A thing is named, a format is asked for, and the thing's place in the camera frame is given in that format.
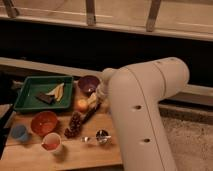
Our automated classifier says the dark handled brush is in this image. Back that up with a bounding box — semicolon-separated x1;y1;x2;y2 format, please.
82;103;101;124

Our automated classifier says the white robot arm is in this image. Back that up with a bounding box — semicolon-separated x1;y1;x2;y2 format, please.
97;57;189;171

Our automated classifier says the purple bowl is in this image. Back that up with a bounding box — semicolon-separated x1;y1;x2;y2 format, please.
78;75;100;95

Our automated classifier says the orange colander bowl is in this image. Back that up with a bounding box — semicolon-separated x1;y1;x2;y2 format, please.
31;111;58;137

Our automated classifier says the orange fruit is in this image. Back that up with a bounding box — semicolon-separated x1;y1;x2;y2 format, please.
75;99;88;113

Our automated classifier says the red grape bunch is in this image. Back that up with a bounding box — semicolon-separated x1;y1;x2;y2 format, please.
64;112;82;138

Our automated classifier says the yellow banana piece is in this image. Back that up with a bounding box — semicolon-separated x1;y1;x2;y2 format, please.
48;83;64;102

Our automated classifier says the wooden table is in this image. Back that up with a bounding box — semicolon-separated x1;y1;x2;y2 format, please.
0;77;124;171

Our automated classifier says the small metal cup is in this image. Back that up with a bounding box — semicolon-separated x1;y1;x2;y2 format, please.
96;130;109;145

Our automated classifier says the metal spoon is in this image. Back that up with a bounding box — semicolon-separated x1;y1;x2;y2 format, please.
81;135;113;144

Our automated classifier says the dark chocolate bar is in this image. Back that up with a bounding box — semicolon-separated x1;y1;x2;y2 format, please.
36;92;54;105

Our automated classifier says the green plastic tray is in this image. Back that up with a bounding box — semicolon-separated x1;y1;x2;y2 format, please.
14;76;74;113

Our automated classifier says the white pink cup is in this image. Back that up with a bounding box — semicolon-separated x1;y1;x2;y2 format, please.
41;133;62;155

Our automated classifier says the blue cup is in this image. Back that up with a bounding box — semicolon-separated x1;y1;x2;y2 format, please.
11;125;29;142

